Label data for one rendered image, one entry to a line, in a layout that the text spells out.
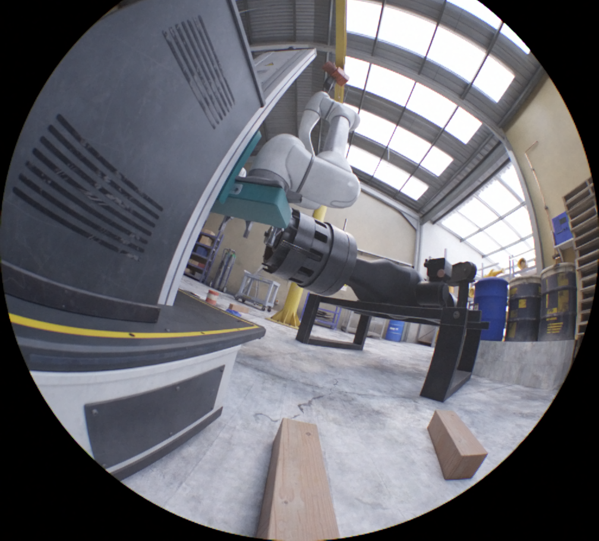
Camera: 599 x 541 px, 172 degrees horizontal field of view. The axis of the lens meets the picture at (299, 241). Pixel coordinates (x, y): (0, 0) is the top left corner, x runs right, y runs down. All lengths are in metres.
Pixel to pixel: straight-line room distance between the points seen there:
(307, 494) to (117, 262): 0.46
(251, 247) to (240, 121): 7.54
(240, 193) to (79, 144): 0.46
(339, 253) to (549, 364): 2.32
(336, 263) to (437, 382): 1.10
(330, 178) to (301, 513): 0.82
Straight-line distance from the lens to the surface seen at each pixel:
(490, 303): 3.14
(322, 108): 1.19
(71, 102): 0.26
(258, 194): 0.57
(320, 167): 0.68
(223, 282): 7.42
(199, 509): 0.48
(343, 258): 1.38
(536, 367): 2.49
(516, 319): 3.26
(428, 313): 1.62
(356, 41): 6.57
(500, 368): 2.72
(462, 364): 2.55
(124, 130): 0.27
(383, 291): 1.81
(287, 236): 1.28
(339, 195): 0.69
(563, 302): 3.03
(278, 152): 0.67
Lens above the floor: 0.43
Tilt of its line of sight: 18 degrees up
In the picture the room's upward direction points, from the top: 18 degrees clockwise
